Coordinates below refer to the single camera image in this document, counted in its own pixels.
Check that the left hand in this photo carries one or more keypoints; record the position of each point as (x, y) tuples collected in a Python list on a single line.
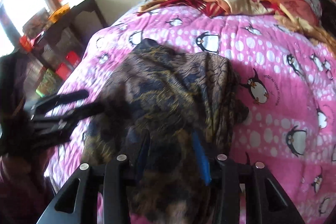
[(25, 191)]

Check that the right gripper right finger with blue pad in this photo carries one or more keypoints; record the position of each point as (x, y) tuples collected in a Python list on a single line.
[(242, 190)]

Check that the orange basket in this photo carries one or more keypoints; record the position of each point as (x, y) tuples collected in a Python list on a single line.
[(56, 15)]

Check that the red box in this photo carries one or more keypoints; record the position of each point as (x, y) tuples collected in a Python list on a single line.
[(63, 71), (73, 58)]

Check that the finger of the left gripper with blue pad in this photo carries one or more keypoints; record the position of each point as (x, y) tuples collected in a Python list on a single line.
[(78, 112)]

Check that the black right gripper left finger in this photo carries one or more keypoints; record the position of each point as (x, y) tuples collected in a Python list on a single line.
[(76, 201)]

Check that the red heart pillow right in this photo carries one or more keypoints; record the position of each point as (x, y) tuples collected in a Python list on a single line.
[(299, 8)]

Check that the dark wooden side table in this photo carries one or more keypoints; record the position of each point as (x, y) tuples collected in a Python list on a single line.
[(71, 32)]

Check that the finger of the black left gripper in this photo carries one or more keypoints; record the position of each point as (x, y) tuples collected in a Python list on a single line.
[(48, 103)]

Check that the red yellow fleece blanket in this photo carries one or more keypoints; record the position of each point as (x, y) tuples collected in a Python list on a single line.
[(214, 8)]

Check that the dark floral patterned garment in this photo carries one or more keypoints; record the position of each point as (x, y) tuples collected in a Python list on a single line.
[(166, 95)]

